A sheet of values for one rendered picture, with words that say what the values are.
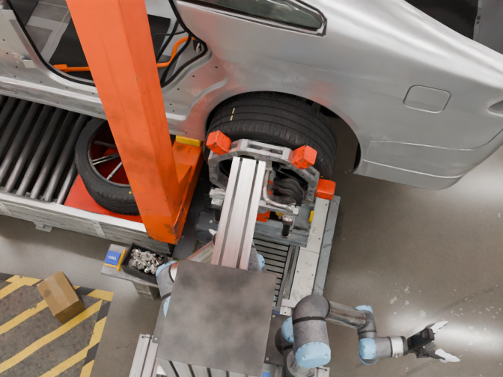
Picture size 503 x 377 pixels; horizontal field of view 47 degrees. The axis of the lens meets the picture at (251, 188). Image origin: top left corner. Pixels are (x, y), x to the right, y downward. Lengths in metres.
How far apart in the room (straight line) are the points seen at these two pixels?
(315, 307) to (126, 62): 1.01
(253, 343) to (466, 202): 2.85
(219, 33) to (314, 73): 0.42
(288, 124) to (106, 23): 1.20
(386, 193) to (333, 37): 1.81
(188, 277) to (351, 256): 2.34
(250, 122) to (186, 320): 1.44
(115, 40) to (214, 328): 0.87
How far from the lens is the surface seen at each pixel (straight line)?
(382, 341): 2.27
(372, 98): 2.54
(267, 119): 2.68
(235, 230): 1.49
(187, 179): 3.09
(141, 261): 3.05
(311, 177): 2.75
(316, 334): 2.01
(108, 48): 1.82
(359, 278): 3.66
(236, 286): 1.44
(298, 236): 3.54
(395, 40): 2.34
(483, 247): 3.97
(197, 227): 3.27
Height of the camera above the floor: 3.40
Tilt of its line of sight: 63 degrees down
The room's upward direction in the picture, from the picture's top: 3 degrees clockwise
